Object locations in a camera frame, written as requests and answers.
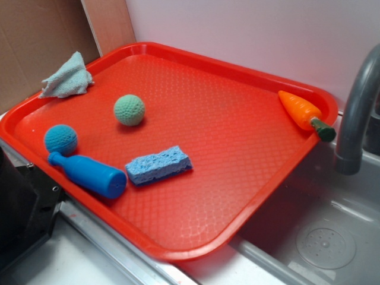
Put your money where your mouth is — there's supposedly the orange plastic toy carrot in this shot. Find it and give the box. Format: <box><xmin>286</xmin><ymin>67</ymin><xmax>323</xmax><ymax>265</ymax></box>
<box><xmin>278</xmin><ymin>90</ymin><xmax>337</xmax><ymax>143</ymax></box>

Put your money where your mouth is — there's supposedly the red plastic tray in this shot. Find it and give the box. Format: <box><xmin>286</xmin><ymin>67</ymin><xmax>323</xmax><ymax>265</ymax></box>
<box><xmin>1</xmin><ymin>43</ymin><xmax>338</xmax><ymax>261</ymax></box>

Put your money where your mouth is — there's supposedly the brown cardboard panel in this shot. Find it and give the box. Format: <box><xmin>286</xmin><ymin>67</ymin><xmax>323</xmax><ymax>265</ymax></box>
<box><xmin>1</xmin><ymin>1</ymin><xmax>135</xmax><ymax>113</ymax></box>

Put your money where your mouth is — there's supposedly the grey toy sink basin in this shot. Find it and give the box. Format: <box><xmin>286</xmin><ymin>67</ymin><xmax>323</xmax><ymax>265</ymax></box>
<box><xmin>180</xmin><ymin>144</ymin><xmax>379</xmax><ymax>284</ymax></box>

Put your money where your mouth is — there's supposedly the blue textured ball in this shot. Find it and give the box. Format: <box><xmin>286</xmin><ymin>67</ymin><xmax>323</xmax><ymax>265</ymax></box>
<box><xmin>44</xmin><ymin>125</ymin><xmax>78</xmax><ymax>156</ymax></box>

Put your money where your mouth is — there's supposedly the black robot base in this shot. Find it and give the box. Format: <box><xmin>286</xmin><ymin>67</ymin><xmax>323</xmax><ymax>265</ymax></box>
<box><xmin>1</xmin><ymin>150</ymin><xmax>63</xmax><ymax>273</ymax></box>

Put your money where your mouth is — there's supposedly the blue plastic toy bottle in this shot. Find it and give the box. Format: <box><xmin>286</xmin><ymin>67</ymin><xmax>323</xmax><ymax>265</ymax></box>
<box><xmin>48</xmin><ymin>152</ymin><xmax>127</xmax><ymax>199</ymax></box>

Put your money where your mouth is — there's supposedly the grey toy faucet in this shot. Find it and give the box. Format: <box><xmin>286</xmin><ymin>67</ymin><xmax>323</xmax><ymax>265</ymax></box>
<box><xmin>334</xmin><ymin>45</ymin><xmax>379</xmax><ymax>175</ymax></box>

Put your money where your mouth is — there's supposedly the light blue folded cloth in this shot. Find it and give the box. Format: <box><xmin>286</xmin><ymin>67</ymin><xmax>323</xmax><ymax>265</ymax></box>
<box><xmin>38</xmin><ymin>51</ymin><xmax>94</xmax><ymax>99</ymax></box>

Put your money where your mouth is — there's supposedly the blue sponge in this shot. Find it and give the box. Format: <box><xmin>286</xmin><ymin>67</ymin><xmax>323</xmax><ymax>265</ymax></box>
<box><xmin>125</xmin><ymin>146</ymin><xmax>193</xmax><ymax>186</ymax></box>

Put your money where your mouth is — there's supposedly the green textured ball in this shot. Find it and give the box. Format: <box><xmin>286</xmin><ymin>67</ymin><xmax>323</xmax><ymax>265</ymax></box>
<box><xmin>113</xmin><ymin>94</ymin><xmax>145</xmax><ymax>126</ymax></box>

